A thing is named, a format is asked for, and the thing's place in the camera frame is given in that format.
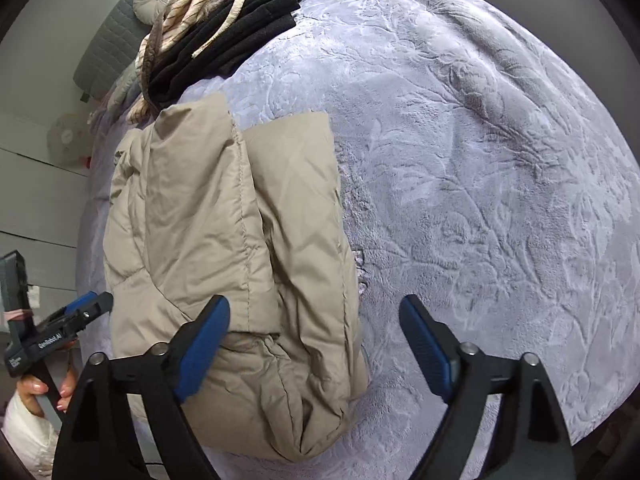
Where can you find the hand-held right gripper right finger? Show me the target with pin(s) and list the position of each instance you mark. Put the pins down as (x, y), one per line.
(427, 345)

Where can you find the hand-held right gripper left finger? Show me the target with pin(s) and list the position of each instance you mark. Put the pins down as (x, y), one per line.
(205, 340)

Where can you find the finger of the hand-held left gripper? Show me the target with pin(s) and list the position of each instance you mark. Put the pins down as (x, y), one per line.
(85, 305)

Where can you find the beige puffer jacket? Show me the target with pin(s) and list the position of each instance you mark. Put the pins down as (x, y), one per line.
(220, 240)

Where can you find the person's left forearm white sleeve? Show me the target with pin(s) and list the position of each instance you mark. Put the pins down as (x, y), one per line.
(27, 435)

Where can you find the person's left hand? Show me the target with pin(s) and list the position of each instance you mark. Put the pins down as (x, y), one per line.
(35, 390)

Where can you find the lavender embossed plush blanket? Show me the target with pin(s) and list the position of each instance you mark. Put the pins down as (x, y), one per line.
(475, 185)

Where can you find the white electric fan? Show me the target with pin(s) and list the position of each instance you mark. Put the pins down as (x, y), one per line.
(70, 137)

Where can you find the grey quilted headboard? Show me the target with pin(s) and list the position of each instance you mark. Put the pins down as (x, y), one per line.
(107, 45)

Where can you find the black folded garment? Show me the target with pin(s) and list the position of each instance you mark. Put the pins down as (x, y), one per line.
(240, 25)

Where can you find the cream and brown twisted knit garment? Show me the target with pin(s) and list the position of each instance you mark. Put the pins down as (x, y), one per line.
(187, 5)

